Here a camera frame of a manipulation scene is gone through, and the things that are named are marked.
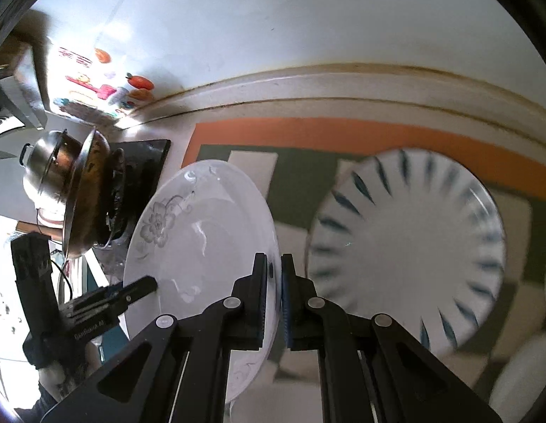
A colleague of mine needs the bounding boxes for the pink toy ornament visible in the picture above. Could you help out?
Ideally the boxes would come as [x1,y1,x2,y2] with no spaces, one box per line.
[66,74,116,100]

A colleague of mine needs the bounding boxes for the white bowl red flowers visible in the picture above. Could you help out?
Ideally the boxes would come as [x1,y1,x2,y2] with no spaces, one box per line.
[489,332,546,422]

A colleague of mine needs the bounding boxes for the red tomato decoration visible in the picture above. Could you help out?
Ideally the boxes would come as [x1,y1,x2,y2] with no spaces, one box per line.
[126,73,154,91]

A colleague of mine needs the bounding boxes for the white plate blue leaves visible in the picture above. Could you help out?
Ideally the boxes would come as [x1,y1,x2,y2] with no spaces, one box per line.
[307,148,506,356]

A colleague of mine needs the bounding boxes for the white plate grey flower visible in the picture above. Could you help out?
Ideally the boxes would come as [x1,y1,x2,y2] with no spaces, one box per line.
[124,159,281,402]

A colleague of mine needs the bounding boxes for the black wok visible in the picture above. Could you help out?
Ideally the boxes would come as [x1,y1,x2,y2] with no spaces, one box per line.
[62,129,126,259]

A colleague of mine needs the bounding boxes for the stainless steel steamer pot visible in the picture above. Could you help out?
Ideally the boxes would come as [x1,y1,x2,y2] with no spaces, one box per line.
[19,130,82,209]

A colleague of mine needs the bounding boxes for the black gas stove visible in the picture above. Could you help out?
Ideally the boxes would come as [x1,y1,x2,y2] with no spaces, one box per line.
[93,140,171,281]

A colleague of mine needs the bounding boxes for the green white checkered cloth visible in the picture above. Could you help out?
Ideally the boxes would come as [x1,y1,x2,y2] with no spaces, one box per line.
[183,117,546,422]

